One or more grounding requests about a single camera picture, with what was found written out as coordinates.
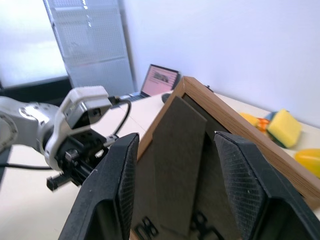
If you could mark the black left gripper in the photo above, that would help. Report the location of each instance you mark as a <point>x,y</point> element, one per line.
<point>82,146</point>

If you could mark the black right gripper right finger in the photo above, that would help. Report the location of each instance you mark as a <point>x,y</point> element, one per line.
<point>255,190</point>

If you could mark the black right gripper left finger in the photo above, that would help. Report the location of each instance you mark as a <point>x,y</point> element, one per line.
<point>105,190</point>

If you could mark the wooden picture frame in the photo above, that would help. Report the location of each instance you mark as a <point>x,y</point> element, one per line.
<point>177,150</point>

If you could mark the yellow toy fruit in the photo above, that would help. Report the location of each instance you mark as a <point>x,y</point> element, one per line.
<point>308,160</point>

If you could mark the orange toy item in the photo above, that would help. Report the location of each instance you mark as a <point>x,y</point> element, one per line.
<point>262,124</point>

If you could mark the yellow and green sponge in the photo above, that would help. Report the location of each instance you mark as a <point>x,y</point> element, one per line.
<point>285,127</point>

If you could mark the small yellow toy piece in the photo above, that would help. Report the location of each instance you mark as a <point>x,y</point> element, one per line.
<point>248,119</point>

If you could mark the dark window ledge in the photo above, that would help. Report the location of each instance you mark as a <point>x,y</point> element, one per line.
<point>35,87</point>

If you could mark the black computer mouse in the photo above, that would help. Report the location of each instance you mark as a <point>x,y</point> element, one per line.
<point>165,98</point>

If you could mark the open laptop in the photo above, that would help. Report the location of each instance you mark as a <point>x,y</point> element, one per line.
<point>160,80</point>

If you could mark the grey perforated panel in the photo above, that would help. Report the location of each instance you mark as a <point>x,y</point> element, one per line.
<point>92,37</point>

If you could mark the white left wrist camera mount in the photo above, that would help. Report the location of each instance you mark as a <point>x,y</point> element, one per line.
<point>83,96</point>

